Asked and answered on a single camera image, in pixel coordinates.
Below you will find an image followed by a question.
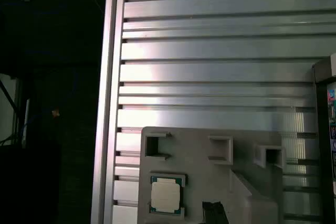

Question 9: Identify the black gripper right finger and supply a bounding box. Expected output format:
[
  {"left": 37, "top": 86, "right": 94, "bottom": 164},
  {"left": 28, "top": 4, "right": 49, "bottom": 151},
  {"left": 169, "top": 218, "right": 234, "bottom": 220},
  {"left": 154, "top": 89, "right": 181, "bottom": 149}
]
[{"left": 213, "top": 202, "right": 226, "bottom": 224}]

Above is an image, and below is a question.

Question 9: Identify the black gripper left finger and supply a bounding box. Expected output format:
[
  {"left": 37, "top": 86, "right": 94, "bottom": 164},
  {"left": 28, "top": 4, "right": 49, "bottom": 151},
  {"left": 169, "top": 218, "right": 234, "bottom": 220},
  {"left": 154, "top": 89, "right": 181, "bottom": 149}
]
[{"left": 202, "top": 201, "right": 214, "bottom": 224}]

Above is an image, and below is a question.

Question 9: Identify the silver green CPU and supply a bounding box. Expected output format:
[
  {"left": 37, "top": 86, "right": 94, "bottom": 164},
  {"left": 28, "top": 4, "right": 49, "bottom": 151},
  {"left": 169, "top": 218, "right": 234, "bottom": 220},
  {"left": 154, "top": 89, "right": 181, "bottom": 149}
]
[{"left": 149, "top": 175, "right": 185, "bottom": 214}]

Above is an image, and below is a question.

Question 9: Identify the grey parts rack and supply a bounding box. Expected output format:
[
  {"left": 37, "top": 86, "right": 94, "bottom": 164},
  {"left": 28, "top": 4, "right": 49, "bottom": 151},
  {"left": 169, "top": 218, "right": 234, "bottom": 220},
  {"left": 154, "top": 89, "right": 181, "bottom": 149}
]
[{"left": 138, "top": 126, "right": 286, "bottom": 224}]

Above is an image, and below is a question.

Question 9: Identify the black open PC case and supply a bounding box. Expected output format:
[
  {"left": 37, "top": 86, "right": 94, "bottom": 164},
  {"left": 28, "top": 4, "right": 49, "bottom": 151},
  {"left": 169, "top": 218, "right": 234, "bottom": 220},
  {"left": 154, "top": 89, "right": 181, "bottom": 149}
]
[{"left": 311, "top": 53, "right": 336, "bottom": 224}]

